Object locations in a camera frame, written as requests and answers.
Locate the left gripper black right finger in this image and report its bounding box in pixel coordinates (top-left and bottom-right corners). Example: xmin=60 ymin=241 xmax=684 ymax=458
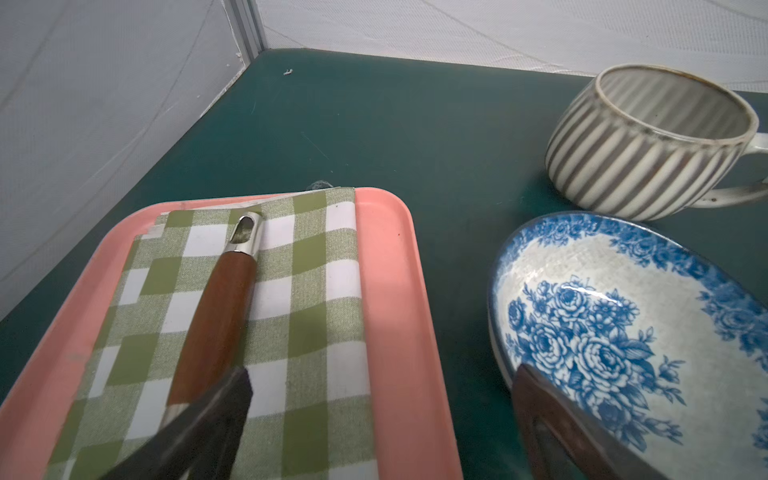
xmin=511 ymin=364 xmax=665 ymax=479

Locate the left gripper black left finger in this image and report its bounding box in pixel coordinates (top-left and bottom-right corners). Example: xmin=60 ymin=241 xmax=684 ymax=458
xmin=102 ymin=367 xmax=253 ymax=479

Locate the green white checkered cloth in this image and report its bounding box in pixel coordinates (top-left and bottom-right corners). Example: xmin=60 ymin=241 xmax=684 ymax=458
xmin=45 ymin=188 xmax=378 ymax=479

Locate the blue floral ceramic bowl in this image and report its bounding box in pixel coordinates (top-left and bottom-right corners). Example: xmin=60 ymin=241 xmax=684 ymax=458
xmin=488 ymin=212 xmax=767 ymax=479

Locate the pink plastic tray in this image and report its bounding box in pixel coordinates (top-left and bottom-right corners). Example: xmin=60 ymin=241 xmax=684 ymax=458
xmin=1 ymin=187 xmax=462 ymax=479

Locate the striped ceramic mug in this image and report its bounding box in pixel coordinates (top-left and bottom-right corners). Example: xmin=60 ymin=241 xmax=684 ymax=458
xmin=545 ymin=64 xmax=767 ymax=221

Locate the wooden handled utensil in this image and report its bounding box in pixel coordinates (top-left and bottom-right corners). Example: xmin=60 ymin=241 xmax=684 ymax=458
xmin=160 ymin=212 xmax=263 ymax=427

